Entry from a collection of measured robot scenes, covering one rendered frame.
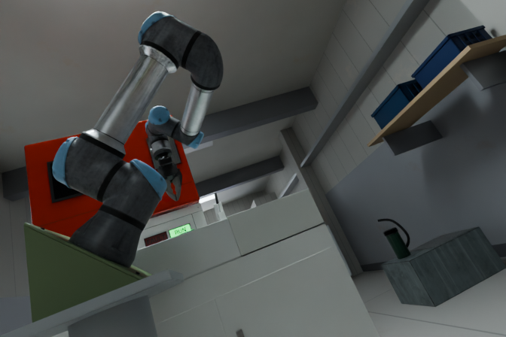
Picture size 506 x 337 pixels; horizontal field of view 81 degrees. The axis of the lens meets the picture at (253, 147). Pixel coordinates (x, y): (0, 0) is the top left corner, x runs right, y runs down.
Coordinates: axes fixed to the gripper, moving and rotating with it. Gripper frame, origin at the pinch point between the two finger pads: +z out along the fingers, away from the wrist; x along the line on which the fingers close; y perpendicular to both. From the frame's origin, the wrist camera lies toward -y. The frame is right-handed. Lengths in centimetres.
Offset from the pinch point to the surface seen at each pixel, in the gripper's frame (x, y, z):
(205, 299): 0.4, -4.0, 36.8
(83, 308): 23, -48, 30
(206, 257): -3.7, -4.0, 25.0
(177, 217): -1, 59, -7
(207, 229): -6.8, -4.0, 16.3
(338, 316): -39, -4, 58
